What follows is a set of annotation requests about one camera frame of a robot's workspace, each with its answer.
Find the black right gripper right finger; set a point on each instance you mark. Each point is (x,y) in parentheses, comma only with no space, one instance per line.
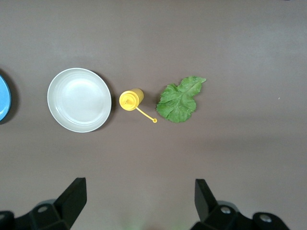
(206,206)

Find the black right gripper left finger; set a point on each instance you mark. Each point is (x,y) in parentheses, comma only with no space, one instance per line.
(67,203)

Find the green lettuce leaf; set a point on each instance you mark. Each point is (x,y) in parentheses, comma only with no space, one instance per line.
(178,103)

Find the yellow mustard squeeze bottle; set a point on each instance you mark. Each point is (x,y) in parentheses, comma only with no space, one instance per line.
(130,99)

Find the beige plate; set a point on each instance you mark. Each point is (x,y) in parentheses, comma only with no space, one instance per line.
(79,100)

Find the blue plate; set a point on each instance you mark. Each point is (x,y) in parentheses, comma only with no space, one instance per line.
(3,100)

